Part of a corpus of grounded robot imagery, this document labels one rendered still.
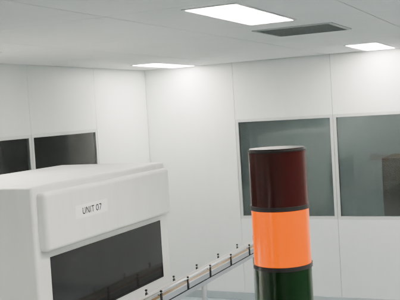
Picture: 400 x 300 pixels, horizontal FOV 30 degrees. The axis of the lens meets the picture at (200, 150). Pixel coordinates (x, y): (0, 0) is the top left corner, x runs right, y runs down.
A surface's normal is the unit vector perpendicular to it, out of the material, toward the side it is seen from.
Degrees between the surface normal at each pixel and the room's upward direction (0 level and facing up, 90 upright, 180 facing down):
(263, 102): 90
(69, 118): 90
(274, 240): 90
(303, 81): 90
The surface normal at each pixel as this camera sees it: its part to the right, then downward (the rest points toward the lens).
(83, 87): 0.91, -0.04
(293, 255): 0.27, 0.04
